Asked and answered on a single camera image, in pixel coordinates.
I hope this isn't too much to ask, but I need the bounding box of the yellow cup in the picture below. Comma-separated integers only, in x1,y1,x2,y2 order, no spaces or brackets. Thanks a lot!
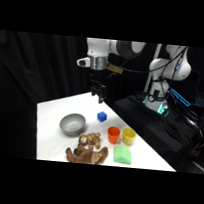
120,127,138,147

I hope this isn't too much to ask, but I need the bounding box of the tan spotted plush toy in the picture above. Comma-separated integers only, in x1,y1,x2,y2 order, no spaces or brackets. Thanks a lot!
77,130,103,151

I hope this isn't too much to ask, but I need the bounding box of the grey bowl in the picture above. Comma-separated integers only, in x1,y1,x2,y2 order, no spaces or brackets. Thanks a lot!
58,111,87,138

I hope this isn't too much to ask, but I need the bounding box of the brown plush monkey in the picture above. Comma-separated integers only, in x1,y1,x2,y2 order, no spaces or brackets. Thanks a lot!
64,142,110,167

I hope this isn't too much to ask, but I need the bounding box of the blue cube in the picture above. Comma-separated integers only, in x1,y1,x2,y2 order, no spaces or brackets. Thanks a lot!
96,110,108,123

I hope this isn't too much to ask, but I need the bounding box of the green folded cloth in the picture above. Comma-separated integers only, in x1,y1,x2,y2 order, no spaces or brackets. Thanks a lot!
112,143,134,166

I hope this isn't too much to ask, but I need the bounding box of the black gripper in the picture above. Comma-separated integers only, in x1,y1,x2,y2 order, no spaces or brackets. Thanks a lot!
87,78,107,105

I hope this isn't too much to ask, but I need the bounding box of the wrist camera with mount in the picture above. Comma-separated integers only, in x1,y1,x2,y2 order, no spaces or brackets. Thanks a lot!
104,63,124,76

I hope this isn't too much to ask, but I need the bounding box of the blue-edged black bar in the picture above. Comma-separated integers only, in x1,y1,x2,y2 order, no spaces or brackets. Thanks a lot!
166,87,193,108

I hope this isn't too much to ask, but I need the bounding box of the black curtain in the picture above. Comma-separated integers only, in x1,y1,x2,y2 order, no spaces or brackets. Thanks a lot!
0,30,204,175

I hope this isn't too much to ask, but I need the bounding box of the orange cup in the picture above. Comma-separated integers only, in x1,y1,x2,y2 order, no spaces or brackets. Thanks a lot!
105,126,122,146

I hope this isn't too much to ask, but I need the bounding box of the black robot stand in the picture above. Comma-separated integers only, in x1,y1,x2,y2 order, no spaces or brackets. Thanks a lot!
107,89,204,175

